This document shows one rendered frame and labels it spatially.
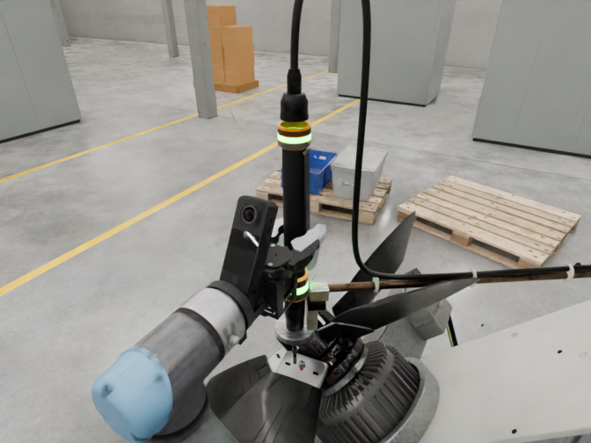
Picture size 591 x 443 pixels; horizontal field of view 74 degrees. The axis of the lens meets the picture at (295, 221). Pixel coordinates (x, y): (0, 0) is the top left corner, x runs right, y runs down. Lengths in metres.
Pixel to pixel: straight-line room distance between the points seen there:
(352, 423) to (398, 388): 0.11
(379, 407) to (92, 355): 2.08
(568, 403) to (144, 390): 0.55
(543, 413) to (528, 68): 5.42
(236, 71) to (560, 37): 5.64
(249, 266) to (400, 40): 7.40
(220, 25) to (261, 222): 8.41
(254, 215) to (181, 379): 0.19
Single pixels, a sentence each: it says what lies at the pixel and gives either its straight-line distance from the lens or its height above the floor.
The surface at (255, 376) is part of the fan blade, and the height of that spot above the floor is 1.08.
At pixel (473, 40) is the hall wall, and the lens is 12.68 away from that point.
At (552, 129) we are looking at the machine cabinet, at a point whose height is 0.31.
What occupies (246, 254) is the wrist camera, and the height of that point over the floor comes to 1.54.
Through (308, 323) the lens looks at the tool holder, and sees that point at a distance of 0.68.
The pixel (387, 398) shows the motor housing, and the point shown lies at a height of 1.17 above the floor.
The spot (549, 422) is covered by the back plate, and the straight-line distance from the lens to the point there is 0.69.
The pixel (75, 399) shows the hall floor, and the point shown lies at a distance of 2.49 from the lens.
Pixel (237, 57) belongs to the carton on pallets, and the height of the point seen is 0.68.
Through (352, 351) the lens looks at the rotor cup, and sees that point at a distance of 0.81.
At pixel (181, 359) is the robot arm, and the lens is 0.41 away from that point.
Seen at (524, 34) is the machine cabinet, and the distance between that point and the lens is 5.89.
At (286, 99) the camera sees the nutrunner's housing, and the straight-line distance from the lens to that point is 0.50.
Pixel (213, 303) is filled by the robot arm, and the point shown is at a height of 1.52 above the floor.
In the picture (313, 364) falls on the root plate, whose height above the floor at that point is 1.20.
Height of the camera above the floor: 1.81
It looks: 30 degrees down
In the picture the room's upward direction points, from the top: straight up
